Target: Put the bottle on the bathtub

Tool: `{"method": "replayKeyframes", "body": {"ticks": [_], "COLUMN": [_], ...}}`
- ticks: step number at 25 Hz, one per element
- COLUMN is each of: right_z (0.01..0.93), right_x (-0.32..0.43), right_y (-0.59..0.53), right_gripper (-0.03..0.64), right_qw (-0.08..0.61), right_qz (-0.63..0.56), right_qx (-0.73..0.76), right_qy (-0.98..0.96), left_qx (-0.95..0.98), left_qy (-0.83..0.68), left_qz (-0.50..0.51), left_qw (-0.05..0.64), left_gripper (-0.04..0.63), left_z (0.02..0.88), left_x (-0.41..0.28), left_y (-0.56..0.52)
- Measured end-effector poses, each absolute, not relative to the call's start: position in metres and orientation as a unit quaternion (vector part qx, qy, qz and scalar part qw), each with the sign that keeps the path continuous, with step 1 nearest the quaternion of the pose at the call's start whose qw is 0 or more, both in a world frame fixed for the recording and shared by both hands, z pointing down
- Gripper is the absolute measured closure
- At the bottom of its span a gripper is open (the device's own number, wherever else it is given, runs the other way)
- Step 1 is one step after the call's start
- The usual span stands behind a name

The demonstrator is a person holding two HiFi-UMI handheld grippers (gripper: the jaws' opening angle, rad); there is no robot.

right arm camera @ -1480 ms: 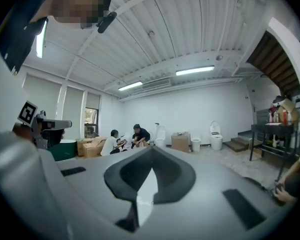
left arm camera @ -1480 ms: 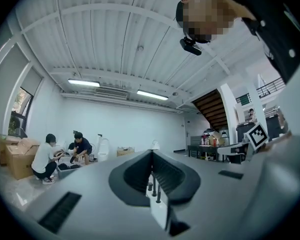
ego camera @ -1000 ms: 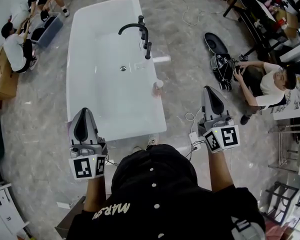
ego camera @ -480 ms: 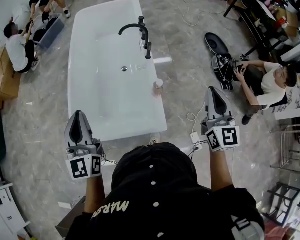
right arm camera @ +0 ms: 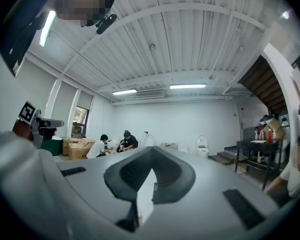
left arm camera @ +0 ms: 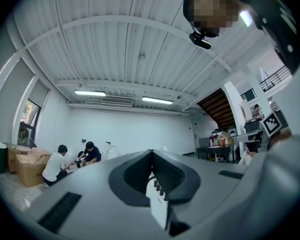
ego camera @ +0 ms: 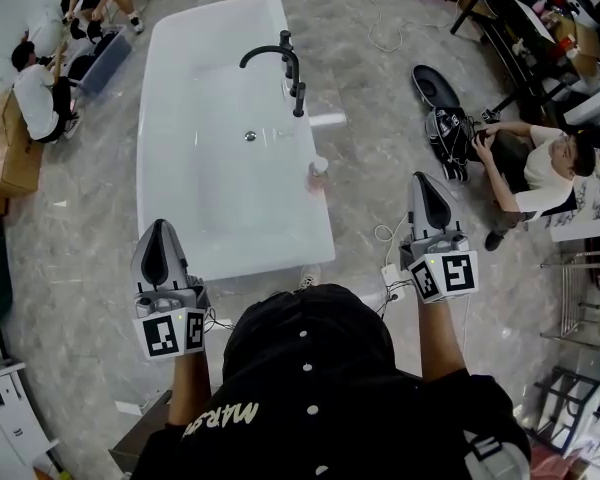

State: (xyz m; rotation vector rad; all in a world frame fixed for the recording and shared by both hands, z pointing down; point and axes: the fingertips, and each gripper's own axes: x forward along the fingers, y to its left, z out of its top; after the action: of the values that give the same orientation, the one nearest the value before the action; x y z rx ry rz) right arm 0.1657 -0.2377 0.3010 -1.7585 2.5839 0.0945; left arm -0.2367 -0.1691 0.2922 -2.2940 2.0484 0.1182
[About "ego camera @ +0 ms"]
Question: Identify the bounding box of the black metal table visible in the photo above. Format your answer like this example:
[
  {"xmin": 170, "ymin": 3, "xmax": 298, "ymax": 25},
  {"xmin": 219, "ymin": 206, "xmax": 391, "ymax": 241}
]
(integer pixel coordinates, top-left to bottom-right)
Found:
[{"xmin": 449, "ymin": 0, "xmax": 581, "ymax": 114}]

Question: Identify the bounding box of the grey plastic bin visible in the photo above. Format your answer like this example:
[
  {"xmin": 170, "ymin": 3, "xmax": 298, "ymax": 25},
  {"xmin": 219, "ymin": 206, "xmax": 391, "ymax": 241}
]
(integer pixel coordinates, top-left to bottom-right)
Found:
[{"xmin": 69, "ymin": 23, "xmax": 134, "ymax": 99}]

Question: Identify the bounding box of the black metal frame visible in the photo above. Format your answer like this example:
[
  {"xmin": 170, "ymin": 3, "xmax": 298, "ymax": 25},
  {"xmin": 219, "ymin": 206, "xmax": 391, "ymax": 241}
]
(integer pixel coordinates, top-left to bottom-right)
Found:
[{"xmin": 532, "ymin": 365, "xmax": 600, "ymax": 457}]

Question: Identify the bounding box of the black bathtub faucet set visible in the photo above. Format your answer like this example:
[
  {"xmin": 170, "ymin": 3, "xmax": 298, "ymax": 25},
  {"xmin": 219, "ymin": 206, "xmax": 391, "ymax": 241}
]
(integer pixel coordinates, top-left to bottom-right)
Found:
[{"xmin": 238, "ymin": 30, "xmax": 309, "ymax": 118}]

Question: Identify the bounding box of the person's right forearm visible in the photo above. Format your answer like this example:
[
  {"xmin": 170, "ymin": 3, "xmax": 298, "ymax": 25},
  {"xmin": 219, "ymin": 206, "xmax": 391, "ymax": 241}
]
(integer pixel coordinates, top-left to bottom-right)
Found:
[{"xmin": 417, "ymin": 295, "xmax": 474, "ymax": 384}]

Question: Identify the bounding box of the open cardboard box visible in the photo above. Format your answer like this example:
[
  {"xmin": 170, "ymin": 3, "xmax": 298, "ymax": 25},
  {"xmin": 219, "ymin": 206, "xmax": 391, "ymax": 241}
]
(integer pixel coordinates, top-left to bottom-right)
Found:
[{"xmin": 549, "ymin": 15, "xmax": 600, "ymax": 77}]

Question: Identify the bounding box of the person's white shoe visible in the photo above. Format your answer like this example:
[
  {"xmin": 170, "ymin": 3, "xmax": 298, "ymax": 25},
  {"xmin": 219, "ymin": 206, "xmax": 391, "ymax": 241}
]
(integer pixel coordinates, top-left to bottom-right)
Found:
[{"xmin": 299, "ymin": 263, "xmax": 323, "ymax": 289}]

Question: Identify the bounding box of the long white floor cable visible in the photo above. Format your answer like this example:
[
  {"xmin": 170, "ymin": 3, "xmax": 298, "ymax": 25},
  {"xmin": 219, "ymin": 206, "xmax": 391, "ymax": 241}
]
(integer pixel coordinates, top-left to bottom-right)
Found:
[{"xmin": 337, "ymin": 0, "xmax": 461, "ymax": 53}]

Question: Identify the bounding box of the white bathtub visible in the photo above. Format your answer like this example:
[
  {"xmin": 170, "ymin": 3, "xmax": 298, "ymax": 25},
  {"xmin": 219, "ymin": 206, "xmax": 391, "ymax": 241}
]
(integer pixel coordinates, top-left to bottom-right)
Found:
[{"xmin": 136, "ymin": 0, "xmax": 336, "ymax": 282}]

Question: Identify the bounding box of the person's left forearm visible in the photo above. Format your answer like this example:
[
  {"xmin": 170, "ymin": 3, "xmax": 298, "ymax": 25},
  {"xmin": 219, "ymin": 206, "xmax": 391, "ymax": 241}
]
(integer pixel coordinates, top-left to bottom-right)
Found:
[{"xmin": 167, "ymin": 350, "xmax": 214, "ymax": 427}]

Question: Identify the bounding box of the white power adapter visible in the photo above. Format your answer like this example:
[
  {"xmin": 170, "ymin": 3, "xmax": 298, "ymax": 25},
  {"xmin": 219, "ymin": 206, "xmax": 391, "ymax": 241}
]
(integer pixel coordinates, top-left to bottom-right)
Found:
[{"xmin": 380, "ymin": 263, "xmax": 407, "ymax": 299}]

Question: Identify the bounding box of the white marble table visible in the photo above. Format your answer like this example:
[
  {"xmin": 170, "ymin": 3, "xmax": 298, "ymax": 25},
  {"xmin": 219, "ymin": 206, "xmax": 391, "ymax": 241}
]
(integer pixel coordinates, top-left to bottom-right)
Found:
[{"xmin": 549, "ymin": 172, "xmax": 600, "ymax": 243}]

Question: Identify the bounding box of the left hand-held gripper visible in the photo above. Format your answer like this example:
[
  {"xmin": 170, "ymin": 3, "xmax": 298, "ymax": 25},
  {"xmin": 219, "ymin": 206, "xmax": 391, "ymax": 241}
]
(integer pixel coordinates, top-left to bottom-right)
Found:
[{"xmin": 129, "ymin": 218, "xmax": 210, "ymax": 362}]

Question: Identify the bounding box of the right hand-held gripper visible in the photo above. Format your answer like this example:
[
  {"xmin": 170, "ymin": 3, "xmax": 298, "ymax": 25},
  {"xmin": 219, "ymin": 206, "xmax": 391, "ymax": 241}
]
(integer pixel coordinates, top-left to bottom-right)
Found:
[{"xmin": 398, "ymin": 170, "xmax": 480, "ymax": 304}]

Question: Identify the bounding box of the black bag with cables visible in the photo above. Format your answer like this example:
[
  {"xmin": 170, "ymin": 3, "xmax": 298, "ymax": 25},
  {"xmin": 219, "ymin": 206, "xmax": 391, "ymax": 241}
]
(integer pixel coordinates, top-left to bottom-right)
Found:
[{"xmin": 424, "ymin": 106, "xmax": 475, "ymax": 182}]

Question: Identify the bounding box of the white cabinet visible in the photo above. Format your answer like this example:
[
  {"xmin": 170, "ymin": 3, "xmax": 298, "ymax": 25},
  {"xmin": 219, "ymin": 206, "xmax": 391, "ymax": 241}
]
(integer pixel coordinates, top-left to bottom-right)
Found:
[{"xmin": 0, "ymin": 360, "xmax": 61, "ymax": 469}]

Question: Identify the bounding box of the brown wooden board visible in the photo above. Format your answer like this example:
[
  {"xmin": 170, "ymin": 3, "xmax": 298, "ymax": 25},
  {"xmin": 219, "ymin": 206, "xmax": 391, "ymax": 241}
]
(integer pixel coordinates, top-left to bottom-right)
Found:
[{"xmin": 108, "ymin": 390, "xmax": 174, "ymax": 480}]

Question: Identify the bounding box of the person's black shirt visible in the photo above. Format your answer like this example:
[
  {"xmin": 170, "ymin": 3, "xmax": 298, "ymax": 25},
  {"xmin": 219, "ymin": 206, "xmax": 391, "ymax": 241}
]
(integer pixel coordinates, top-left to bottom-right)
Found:
[{"xmin": 129, "ymin": 282, "xmax": 531, "ymax": 480}]

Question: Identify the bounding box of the chrome metal rack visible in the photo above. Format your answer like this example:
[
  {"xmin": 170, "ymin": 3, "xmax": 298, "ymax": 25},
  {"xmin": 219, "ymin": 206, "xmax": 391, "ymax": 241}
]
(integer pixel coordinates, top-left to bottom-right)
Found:
[{"xmin": 538, "ymin": 250, "xmax": 600, "ymax": 349}]

